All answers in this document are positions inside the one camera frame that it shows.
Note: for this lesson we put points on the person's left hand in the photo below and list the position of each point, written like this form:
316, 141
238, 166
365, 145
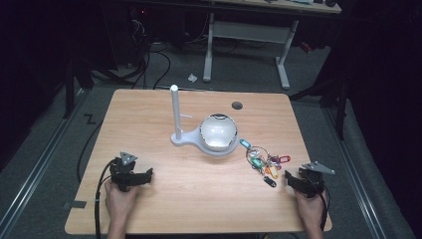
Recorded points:
120, 200

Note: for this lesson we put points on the crumpled white paper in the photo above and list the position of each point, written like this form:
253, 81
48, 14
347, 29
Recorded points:
192, 78

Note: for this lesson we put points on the person's right hand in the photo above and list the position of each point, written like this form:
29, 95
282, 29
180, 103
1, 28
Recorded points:
310, 209

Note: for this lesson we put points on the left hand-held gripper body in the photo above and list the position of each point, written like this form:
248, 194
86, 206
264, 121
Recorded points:
123, 172

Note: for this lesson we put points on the silver metal bowl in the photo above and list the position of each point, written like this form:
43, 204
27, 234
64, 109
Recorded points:
218, 132

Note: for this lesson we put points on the black metal stand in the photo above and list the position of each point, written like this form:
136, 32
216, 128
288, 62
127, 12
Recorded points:
340, 109
70, 89

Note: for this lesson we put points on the small red object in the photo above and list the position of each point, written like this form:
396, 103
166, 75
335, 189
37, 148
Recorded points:
306, 47

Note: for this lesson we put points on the desk with white legs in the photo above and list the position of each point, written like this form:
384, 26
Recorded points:
249, 31

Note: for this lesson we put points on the metal floor rail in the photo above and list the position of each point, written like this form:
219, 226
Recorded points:
40, 166
355, 172

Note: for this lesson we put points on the white stand with post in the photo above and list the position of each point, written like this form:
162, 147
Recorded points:
176, 109

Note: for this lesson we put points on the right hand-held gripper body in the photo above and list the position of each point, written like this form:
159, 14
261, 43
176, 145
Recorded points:
312, 181

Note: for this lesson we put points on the grey tape strip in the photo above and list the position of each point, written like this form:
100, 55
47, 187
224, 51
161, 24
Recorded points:
76, 204

